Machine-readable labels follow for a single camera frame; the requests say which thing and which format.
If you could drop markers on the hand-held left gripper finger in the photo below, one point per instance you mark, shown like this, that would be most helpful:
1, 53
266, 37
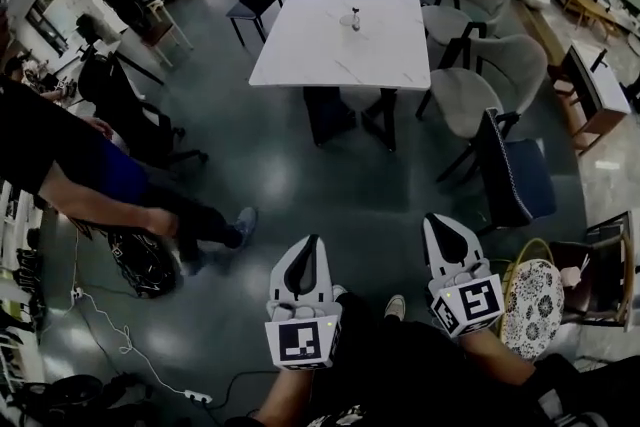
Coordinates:
324, 282
278, 277

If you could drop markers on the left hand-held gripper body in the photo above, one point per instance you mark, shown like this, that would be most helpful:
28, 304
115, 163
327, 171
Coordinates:
300, 340

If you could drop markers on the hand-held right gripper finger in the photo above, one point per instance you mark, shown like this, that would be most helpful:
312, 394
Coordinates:
433, 260
472, 255

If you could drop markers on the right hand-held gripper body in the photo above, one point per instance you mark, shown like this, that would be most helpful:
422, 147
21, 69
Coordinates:
472, 302

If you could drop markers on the clear glass cup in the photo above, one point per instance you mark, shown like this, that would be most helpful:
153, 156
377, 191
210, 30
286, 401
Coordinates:
345, 21

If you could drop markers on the person's left forearm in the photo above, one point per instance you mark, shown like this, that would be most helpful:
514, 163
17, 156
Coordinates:
287, 395

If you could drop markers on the person's right forearm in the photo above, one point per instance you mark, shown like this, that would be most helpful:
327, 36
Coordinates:
495, 355

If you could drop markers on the person's left white shoe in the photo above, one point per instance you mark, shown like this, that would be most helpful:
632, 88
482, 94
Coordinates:
340, 291

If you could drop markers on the person's white shoe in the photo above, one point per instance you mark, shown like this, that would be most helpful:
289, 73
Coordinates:
395, 306
340, 291

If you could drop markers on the person's right white shoe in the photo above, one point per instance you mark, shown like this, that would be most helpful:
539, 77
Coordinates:
395, 306

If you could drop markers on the floral cushion chair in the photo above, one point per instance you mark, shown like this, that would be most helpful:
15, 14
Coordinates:
532, 310

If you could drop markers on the blue cushioned black chair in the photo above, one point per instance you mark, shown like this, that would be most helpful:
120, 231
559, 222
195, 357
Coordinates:
520, 170

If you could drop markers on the small pink box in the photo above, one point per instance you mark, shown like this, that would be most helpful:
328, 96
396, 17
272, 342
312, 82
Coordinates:
572, 276

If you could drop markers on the person's black clothes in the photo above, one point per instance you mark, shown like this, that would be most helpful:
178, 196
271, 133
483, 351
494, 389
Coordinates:
400, 375

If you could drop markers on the white power strip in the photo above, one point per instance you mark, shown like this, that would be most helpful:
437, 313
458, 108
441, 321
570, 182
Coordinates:
198, 396

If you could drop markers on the dark brown wooden chair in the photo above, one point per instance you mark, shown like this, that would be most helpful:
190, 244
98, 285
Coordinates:
600, 275

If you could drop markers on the black backpack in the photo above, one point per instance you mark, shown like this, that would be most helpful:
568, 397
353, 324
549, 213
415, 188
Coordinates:
142, 265

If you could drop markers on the grey upholstered chair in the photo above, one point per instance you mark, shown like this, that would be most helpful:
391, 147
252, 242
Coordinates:
480, 5
465, 100

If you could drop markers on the black table legs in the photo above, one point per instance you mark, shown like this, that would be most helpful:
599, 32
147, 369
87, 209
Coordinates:
325, 115

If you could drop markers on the white side table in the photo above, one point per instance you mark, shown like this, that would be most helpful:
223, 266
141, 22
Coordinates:
600, 80

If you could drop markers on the black office chair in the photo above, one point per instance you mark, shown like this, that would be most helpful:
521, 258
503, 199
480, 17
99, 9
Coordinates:
125, 105

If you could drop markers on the wooden stool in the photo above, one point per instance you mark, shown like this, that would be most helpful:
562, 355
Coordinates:
162, 32

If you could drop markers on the low wooden table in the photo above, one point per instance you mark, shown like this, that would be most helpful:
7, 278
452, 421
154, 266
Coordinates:
590, 7

